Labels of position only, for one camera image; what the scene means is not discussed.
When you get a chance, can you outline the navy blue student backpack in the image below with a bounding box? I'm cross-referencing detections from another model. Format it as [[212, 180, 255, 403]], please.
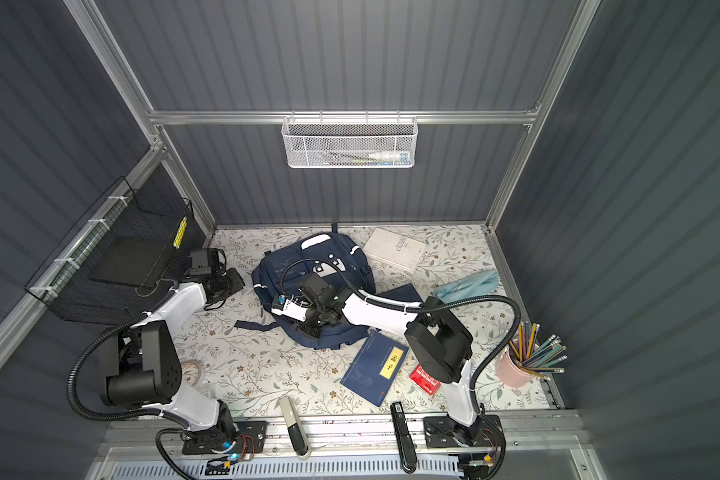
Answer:
[[251, 231, 376, 350]]

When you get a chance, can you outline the dark blue thin notebook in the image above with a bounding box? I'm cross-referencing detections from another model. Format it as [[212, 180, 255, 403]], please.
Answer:
[[378, 283, 422, 304]]

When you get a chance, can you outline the blue notebook with yellow label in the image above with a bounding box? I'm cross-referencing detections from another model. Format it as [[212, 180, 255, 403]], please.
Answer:
[[340, 332, 409, 407]]

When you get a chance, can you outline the white Robinson Crusoe book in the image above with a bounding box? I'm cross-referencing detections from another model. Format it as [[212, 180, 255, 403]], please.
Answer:
[[363, 228, 426, 272]]

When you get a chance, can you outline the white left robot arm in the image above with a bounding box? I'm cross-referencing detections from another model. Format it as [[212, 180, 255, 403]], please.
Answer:
[[97, 268, 244, 437]]

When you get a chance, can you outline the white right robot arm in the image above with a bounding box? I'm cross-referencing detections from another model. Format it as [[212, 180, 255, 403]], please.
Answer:
[[298, 273, 478, 427]]

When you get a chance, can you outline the red card pack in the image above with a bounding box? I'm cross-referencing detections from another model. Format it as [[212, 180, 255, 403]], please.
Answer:
[[409, 365, 441, 396]]

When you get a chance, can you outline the black and white stapler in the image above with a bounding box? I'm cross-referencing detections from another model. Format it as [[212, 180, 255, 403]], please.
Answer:
[[278, 395, 311, 459]]

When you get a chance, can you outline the light blue cloth pouch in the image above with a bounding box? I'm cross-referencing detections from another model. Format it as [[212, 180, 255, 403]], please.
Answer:
[[433, 269, 499, 303]]

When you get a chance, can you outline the pink pencil cup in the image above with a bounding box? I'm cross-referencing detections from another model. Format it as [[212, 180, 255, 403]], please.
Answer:
[[495, 349, 533, 389]]

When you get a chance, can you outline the black wire wall basket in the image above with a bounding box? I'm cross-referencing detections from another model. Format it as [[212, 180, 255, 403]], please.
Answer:
[[25, 178, 194, 325]]

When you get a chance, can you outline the white wire mesh basket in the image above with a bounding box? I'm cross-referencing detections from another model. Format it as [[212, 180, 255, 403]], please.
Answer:
[[281, 118, 419, 169]]

